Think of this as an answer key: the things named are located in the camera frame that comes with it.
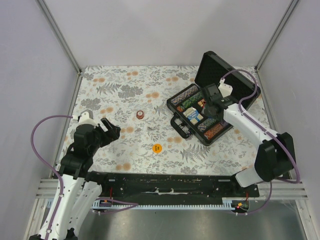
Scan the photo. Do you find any red playing card deck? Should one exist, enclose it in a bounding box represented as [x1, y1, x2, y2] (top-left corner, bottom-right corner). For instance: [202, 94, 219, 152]
[198, 98, 204, 107]

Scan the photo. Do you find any blue playing card deck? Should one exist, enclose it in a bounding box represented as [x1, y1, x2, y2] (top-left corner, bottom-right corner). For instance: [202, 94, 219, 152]
[183, 107, 204, 125]

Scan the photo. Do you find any yellow big blind button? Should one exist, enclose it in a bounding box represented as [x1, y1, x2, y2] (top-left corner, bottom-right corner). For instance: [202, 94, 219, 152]
[152, 143, 163, 154]

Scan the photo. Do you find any triangular all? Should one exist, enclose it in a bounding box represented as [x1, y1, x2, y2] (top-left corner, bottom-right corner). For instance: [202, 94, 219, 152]
[201, 99, 206, 108]

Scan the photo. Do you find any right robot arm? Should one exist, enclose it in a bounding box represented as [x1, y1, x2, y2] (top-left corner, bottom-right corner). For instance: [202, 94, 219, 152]
[201, 83, 297, 197]

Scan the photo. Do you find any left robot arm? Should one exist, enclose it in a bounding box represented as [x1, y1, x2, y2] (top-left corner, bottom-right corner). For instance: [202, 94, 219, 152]
[29, 111, 121, 240]

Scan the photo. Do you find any black poker chip case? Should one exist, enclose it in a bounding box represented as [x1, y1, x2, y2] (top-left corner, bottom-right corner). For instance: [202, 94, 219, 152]
[166, 51, 261, 146]

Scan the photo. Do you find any green blue chip row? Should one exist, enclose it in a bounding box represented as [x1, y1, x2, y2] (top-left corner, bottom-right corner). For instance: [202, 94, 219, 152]
[197, 118, 217, 132]

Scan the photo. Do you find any purple chip row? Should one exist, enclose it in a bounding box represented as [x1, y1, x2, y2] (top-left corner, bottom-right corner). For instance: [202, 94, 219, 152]
[220, 120, 228, 127]

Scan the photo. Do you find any blue orange chip row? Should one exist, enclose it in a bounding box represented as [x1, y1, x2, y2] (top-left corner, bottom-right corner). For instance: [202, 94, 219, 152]
[170, 85, 198, 106]

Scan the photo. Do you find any red poker chip stack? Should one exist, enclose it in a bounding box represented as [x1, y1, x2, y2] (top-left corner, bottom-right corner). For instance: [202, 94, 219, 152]
[136, 110, 144, 120]

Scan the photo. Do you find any floral table mat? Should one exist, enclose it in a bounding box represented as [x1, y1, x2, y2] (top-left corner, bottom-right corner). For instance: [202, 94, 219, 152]
[57, 65, 283, 178]

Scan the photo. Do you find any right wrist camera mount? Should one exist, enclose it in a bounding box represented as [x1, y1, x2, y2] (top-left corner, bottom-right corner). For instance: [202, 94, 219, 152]
[218, 78, 233, 98]

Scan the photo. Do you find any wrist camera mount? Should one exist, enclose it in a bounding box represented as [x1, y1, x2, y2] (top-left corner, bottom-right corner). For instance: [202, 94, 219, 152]
[218, 78, 233, 98]
[72, 109, 98, 127]

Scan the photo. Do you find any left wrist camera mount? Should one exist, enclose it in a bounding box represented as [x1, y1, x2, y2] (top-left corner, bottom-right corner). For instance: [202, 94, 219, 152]
[72, 109, 98, 127]

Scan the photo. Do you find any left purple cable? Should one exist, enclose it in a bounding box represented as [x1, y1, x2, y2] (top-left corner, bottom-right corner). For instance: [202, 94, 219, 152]
[30, 114, 75, 240]

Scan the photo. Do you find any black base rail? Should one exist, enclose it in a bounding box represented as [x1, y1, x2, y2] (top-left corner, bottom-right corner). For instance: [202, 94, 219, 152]
[86, 171, 260, 201]

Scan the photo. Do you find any white cable duct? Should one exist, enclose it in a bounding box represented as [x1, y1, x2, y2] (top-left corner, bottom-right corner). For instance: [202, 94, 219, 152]
[91, 197, 249, 211]

